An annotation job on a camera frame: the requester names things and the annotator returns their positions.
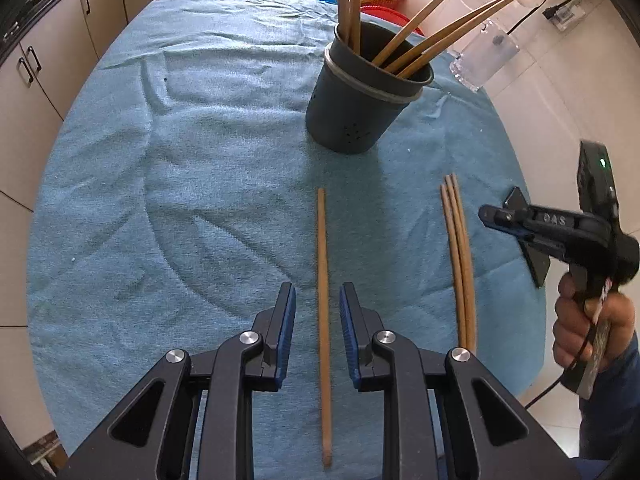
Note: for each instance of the blue table cloth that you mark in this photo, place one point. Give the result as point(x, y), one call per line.
point(200, 185)

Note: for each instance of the person's right hand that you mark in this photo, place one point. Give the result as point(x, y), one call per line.
point(567, 330)

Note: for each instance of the clear plastic wall container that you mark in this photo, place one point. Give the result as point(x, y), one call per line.
point(485, 57)

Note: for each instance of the red bin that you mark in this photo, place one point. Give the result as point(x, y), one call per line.
point(390, 10)

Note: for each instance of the beige kitchen cabinets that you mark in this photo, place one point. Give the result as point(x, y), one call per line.
point(45, 35)

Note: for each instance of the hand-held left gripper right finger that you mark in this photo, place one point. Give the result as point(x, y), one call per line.
point(348, 340)

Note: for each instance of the person's right forearm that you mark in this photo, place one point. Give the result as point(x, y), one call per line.
point(615, 410)

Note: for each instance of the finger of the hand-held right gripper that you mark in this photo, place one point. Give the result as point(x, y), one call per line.
point(510, 217)

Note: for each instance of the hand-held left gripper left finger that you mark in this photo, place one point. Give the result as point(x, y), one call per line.
point(285, 340)

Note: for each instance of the wall power socket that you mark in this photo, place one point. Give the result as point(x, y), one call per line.
point(567, 10)

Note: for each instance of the dark grey chopstick holder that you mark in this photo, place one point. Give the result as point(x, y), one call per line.
point(350, 115)

